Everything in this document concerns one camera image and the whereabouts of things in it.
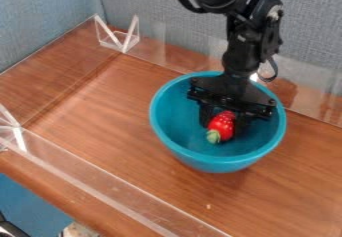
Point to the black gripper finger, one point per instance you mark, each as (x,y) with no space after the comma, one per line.
(241,123)
(206,113)

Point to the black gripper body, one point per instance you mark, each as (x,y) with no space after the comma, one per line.
(230,90)

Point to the red toy strawberry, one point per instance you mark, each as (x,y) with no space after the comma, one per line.
(221,127)

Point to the blue plastic bowl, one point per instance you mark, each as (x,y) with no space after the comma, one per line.
(212,149)

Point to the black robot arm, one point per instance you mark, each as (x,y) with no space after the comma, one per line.
(253,29)

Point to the clear acrylic back barrier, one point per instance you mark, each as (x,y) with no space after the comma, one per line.
(308,88)

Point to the clear acrylic barrier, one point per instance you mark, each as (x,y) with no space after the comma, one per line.
(308,88)
(98,197)

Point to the clear acrylic front barrier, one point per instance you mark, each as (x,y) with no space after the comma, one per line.
(98,197)

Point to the clear acrylic corner bracket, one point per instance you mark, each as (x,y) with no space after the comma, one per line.
(118,40)

